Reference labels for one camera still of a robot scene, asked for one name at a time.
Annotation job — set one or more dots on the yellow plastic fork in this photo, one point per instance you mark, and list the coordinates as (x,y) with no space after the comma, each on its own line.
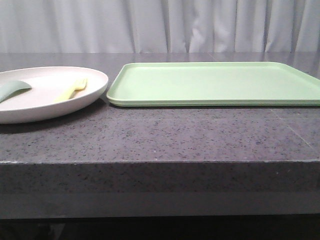
(78,85)

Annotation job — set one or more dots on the white round plate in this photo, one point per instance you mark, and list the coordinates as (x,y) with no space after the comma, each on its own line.
(47,84)

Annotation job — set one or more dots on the white pleated curtain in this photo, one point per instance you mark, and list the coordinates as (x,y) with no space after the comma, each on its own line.
(159,26)

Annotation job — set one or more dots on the light green serving tray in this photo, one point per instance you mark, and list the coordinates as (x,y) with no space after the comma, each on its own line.
(213,84)

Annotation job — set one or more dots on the pale green plastic spoon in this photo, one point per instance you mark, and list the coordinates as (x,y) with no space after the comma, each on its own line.
(9,88)

